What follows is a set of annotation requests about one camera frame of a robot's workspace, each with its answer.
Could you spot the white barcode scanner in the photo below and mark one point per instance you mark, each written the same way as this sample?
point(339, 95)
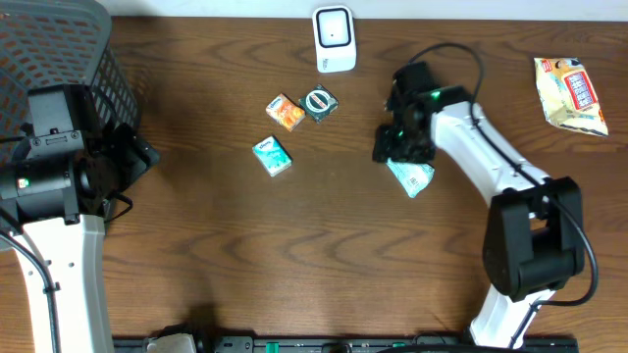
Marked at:
point(334, 36)

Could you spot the dark green round-logo packet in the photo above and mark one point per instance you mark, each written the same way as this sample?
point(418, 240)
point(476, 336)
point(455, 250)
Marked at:
point(319, 103)

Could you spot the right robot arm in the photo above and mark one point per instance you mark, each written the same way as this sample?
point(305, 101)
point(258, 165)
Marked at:
point(532, 246)

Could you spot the teal wipes packet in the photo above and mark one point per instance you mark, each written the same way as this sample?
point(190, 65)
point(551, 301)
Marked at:
point(413, 177)

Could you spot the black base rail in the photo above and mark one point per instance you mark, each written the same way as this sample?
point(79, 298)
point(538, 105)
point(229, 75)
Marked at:
point(184, 338)

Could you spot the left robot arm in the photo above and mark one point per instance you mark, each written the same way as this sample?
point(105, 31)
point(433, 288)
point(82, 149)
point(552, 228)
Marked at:
point(55, 210)

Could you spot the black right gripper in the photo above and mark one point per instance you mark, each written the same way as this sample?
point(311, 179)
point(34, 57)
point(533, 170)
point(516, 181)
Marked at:
point(381, 147)

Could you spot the teal Kleenex tissue packet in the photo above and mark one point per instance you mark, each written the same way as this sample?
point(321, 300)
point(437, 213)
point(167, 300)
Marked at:
point(272, 155)

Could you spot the orange tissue packet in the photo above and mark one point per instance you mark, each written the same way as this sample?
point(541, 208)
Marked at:
point(282, 110)

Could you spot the dark grey plastic basket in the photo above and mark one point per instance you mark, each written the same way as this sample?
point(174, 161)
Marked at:
point(60, 80)

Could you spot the yellow snack bag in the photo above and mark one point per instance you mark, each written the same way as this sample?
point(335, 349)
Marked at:
point(568, 97)

